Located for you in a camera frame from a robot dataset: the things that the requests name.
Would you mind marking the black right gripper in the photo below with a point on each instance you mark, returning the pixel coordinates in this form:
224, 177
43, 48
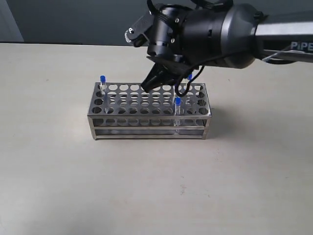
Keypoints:
164, 49

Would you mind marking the blue-capped tube front row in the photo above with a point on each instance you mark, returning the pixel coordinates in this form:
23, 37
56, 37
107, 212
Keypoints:
177, 110

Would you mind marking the blue-capped tube end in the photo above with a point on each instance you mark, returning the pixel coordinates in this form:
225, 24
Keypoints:
103, 90

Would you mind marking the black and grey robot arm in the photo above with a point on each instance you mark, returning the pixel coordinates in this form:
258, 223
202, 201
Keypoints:
222, 34

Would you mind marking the stainless steel test tube rack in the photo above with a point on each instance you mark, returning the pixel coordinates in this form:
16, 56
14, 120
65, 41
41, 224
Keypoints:
135, 114

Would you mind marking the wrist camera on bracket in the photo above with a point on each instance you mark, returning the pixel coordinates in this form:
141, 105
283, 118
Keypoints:
140, 34

